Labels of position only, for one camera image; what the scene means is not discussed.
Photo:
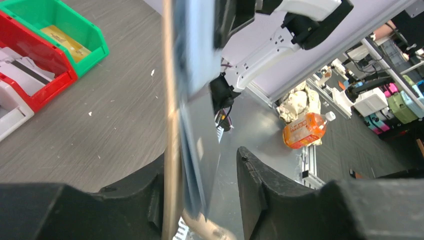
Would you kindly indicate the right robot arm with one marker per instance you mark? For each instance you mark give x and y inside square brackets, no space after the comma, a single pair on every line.
[306,24]

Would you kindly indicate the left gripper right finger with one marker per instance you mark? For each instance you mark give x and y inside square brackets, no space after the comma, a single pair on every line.
[275,207]

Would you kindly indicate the orange drink bottle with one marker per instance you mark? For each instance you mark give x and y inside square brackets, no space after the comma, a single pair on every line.
[306,130]

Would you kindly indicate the white cards in red bin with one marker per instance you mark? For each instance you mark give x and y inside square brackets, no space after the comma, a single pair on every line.
[24,71]

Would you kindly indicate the crumpled white cloth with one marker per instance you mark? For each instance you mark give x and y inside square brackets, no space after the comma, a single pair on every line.
[300,101]

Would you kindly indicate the green plastic bin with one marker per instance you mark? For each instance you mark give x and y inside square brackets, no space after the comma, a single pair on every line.
[82,42]

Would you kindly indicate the red plastic bin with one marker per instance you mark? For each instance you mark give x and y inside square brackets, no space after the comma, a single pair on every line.
[45,55]

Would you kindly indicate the white plastic bin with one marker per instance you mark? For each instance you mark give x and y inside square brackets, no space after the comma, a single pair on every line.
[14,111]

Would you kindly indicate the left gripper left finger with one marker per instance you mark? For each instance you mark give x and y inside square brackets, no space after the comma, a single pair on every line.
[128,209]

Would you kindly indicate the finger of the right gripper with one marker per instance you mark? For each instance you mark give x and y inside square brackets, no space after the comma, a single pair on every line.
[230,17]

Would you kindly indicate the gold card in green bin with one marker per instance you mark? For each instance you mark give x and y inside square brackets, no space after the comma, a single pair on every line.
[76,50]

